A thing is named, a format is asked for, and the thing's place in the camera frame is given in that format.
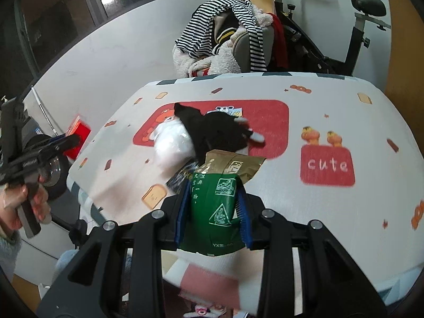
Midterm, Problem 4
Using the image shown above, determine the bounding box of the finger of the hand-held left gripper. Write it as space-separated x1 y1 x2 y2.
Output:
36 135 82 164

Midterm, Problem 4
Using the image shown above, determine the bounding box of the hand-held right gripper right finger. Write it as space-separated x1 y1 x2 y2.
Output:
237 185 386 318

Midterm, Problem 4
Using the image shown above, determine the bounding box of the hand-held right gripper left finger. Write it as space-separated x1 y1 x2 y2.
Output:
36 194 191 318

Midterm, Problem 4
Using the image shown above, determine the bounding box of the green gold tea packet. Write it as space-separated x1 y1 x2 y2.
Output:
179 149 267 257

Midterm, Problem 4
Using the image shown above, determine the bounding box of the clear plastic bag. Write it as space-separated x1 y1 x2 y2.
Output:
153 119 199 176

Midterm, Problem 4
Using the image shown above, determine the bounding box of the black glove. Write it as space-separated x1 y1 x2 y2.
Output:
174 102 266 160

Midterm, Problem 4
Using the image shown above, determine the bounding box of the person's left forearm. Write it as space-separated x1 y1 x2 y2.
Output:
0 228 22 272

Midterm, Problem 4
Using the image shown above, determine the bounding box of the person's left hand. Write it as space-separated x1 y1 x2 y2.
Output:
0 184 52 236

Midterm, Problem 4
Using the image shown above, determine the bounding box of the red box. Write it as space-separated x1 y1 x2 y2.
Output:
63 115 91 161

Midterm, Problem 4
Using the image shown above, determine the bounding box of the black wheel chrome hub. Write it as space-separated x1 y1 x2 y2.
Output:
35 151 70 202

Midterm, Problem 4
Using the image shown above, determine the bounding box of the dark foil snack packet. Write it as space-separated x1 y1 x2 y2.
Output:
166 161 199 194

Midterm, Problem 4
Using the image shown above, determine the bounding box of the light blue towel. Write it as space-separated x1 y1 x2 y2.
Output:
53 249 80 282

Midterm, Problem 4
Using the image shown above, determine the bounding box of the dark window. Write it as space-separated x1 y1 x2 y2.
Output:
0 0 189 83

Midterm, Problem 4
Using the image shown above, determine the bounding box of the red garment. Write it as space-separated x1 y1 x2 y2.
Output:
267 12 290 70

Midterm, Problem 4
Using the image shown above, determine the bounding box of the dark jacket yellow striped cuff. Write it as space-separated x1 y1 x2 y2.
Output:
212 11 246 54

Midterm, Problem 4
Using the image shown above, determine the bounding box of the black exercise bike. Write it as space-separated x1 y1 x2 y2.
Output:
248 0 391 77

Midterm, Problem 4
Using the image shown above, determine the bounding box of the orange wooden board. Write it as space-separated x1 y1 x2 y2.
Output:
243 0 275 15

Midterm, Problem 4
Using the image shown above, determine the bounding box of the wooden door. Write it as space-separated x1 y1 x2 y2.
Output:
381 0 424 133

